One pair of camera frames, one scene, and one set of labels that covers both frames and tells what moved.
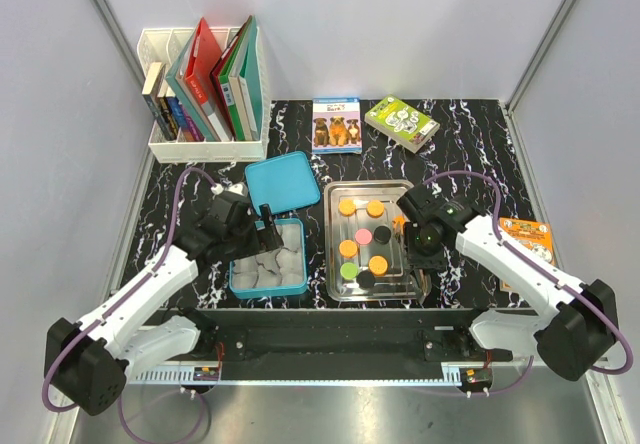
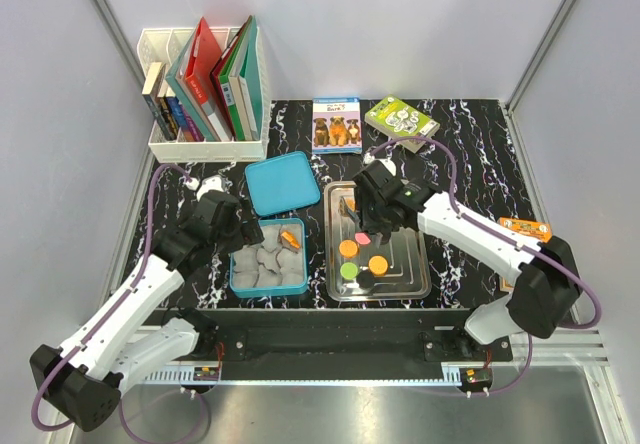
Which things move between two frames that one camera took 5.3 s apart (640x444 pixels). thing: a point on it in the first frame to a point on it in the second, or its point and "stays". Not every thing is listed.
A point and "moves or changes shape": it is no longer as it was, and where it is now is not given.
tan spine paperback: x=151 y=98 stays
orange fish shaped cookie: x=398 y=222 moves or changes shape
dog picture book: x=336 y=125 stays
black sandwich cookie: x=365 y=279 stays
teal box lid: x=284 y=182 stays
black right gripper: x=415 y=259 to x=363 y=219
